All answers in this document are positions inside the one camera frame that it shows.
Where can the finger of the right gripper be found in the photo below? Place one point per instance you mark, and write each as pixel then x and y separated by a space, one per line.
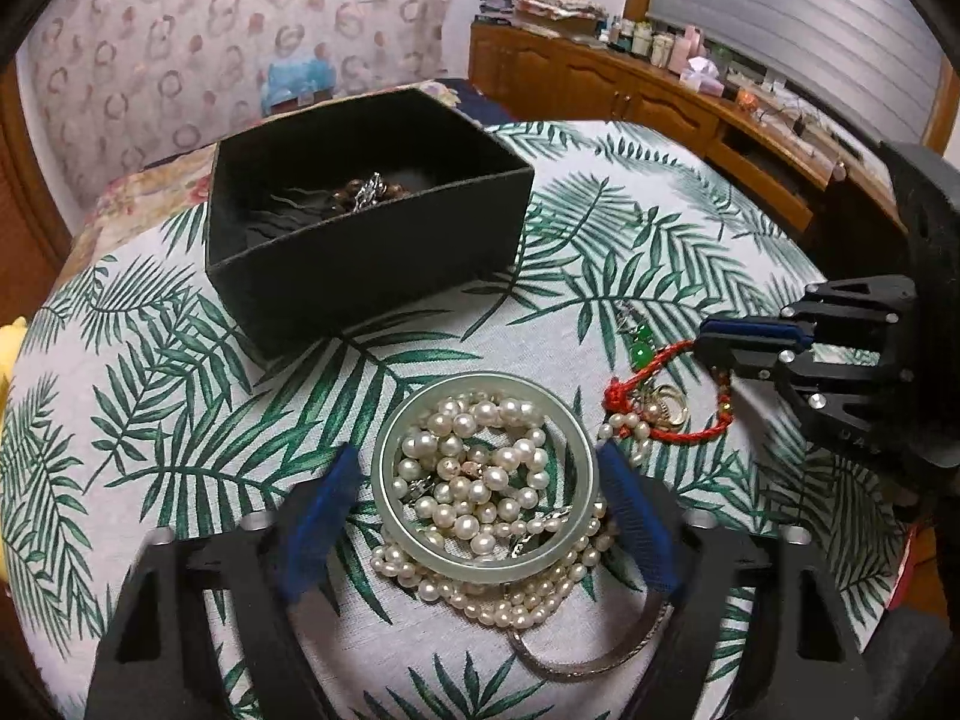
pixel 858 313
pixel 842 379

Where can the yellow plush toy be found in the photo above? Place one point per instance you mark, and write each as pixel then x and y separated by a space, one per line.
pixel 11 338

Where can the wooden sideboard cabinet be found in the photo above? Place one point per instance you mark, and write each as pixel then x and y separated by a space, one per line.
pixel 537 78

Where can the patterned pink curtain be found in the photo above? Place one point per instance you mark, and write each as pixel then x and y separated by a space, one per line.
pixel 121 84

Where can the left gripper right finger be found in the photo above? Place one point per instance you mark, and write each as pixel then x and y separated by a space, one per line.
pixel 769 601

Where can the black jewelry box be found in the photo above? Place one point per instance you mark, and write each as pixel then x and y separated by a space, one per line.
pixel 320 220

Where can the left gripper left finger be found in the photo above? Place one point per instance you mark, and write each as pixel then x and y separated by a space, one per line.
pixel 157 658

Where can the folded clothes pile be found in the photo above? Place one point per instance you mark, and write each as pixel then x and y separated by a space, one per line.
pixel 551 9

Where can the pink tissue box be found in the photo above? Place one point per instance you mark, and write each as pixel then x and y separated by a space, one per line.
pixel 702 76

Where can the blue tissue box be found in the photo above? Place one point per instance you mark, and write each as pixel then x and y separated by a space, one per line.
pixel 296 84

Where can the grey window blind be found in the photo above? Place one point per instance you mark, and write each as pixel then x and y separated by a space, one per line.
pixel 875 62

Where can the pale green jade bangle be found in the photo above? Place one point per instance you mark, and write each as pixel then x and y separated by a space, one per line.
pixel 483 479

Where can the palm leaf tablecloth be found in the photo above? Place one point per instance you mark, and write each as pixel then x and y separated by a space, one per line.
pixel 137 404

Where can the green jade pendant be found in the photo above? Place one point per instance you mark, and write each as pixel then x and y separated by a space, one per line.
pixel 637 335

